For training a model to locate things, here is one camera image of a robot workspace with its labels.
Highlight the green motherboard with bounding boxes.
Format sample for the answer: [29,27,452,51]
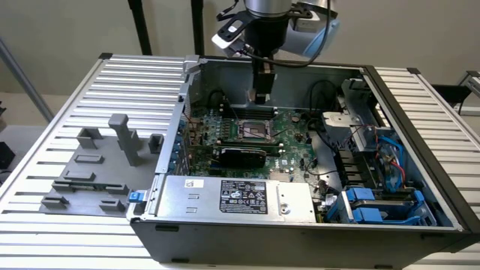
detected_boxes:
[185,108,340,183]

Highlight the black tripod pole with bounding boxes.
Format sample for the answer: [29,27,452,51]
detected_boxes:
[189,0,205,56]
[126,0,153,56]

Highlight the blue case latch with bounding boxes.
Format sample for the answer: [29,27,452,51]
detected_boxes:
[126,190,146,204]

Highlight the grey parts rack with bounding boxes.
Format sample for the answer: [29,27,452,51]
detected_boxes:
[38,113,165,218]

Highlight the blue SATA wire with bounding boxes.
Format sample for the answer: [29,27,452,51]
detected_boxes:
[376,134,406,194]

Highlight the black camera cable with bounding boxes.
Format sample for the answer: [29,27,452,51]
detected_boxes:
[238,0,333,68]

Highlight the CPU socket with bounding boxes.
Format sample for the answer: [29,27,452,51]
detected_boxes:
[232,119,273,141]

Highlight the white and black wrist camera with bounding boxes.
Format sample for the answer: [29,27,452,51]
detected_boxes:
[210,13,249,57]

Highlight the black looped wire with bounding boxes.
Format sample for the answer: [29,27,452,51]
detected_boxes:
[309,79,338,114]

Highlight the aluminium profile bar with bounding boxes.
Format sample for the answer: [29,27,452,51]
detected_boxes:
[0,36,54,123]

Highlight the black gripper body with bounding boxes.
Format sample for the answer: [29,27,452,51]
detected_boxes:
[244,13,290,59]

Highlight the metal slat table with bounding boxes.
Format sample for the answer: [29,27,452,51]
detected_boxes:
[0,52,480,270]

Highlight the green RAM stick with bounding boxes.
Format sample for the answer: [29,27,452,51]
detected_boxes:
[69,183,110,191]

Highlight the black box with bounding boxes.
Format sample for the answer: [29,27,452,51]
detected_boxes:
[0,142,16,170]

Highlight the black open PC case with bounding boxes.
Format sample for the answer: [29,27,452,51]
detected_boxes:
[125,53,480,263]

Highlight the blue disk caddy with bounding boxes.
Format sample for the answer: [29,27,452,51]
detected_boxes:
[352,207,382,224]
[346,187,378,204]

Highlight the metal disk bay cage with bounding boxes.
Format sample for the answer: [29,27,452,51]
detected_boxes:
[321,78,393,154]

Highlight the black graphics card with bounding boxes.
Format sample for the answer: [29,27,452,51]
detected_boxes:
[213,145,268,169]

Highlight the black RAM slots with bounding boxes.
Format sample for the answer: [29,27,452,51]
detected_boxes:
[221,106,277,120]

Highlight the red wire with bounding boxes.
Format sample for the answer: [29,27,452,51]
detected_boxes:
[388,156,406,177]

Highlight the aluminium frame stand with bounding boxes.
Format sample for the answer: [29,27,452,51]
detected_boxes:
[430,70,480,116]

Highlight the silver power supply unit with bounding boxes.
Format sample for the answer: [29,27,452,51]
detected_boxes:
[149,174,320,223]

